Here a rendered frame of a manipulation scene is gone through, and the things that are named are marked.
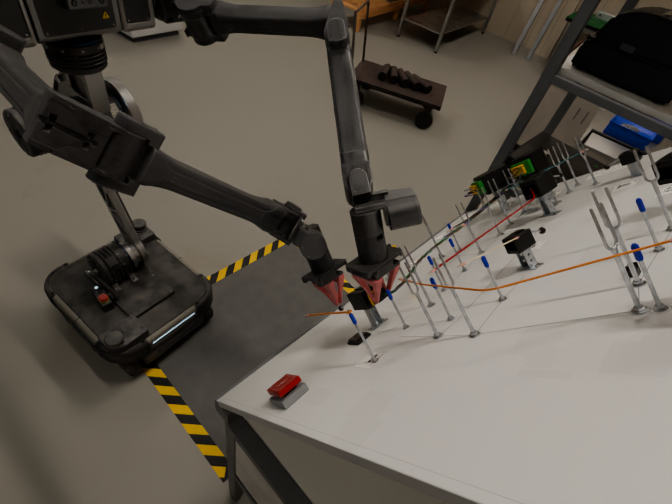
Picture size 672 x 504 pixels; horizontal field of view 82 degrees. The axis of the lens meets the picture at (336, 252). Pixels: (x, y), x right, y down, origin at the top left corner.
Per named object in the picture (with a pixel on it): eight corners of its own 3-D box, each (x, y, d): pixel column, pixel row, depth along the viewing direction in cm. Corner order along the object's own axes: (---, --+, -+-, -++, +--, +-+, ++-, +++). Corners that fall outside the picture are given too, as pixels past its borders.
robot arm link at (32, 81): (59, 87, 46) (23, 160, 48) (157, 135, 58) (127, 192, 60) (-33, 6, 68) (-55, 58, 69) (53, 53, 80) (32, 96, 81)
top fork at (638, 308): (641, 315, 46) (596, 208, 44) (627, 313, 47) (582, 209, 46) (653, 307, 46) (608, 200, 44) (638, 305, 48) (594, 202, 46)
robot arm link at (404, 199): (350, 193, 80) (346, 170, 72) (404, 181, 80) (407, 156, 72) (361, 245, 76) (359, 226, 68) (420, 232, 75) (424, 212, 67)
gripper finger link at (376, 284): (403, 295, 80) (397, 256, 76) (381, 313, 76) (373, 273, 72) (378, 286, 85) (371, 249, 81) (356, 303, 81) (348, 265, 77)
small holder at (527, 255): (564, 249, 75) (549, 216, 74) (531, 272, 72) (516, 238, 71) (544, 250, 79) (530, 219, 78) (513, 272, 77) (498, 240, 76)
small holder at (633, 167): (612, 179, 103) (603, 158, 102) (649, 168, 96) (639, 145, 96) (607, 185, 100) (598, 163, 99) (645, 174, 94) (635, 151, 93)
